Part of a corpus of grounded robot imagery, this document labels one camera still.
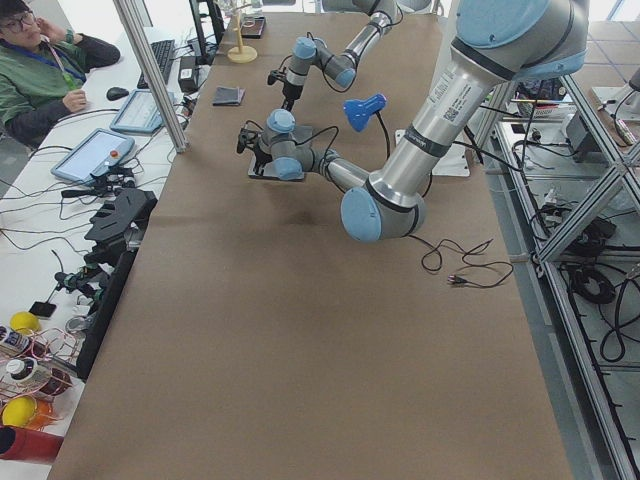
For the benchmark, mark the wooden mug tree stand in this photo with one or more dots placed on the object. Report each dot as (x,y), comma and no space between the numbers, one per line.
(240,53)

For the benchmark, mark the yellow ball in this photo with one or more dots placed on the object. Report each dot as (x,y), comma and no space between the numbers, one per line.
(25,322)
(19,411)

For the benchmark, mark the near teach pendant tablet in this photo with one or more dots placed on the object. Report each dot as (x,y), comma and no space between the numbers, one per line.
(93,156)

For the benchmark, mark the person in green jacket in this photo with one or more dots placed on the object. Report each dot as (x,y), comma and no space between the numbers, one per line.
(43,71)

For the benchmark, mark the black power adapter box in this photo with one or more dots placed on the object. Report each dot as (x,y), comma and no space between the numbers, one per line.
(188,75)

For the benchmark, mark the black camera stand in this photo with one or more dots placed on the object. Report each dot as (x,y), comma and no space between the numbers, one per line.
(107,266)

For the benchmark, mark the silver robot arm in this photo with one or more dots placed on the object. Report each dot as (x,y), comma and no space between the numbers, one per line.
(495,42)
(341,68)

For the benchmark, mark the grey folded cloth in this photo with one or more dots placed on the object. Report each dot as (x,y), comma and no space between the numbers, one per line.
(228,96)

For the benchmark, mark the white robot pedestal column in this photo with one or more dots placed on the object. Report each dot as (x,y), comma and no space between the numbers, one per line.
(454,163)

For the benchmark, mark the far teach pendant tablet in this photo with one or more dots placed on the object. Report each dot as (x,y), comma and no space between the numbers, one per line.
(139,115)

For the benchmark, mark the grey laptop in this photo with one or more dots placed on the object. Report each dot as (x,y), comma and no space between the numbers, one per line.
(290,160)

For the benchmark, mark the teach pendant tablet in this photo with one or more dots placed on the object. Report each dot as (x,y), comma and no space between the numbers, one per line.
(93,156)
(139,115)

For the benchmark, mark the black computer mouse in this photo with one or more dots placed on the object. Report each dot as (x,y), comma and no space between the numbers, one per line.
(116,93)

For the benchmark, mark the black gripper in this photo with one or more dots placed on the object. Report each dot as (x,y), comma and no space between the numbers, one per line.
(290,92)
(261,154)

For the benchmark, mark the aluminium frame post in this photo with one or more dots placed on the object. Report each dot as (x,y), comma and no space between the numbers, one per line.
(133,27)

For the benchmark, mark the black keyboard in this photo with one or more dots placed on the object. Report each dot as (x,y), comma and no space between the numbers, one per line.
(163,52)

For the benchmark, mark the blue desk lamp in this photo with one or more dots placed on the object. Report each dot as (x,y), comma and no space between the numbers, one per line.
(359,112)

